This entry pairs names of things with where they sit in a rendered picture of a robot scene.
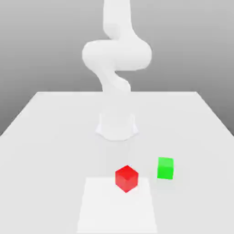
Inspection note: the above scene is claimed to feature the small red cube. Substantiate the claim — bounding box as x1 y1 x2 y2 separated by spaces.
115 165 139 193

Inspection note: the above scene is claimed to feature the small green cube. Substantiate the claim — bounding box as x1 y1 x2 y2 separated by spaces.
157 157 174 180

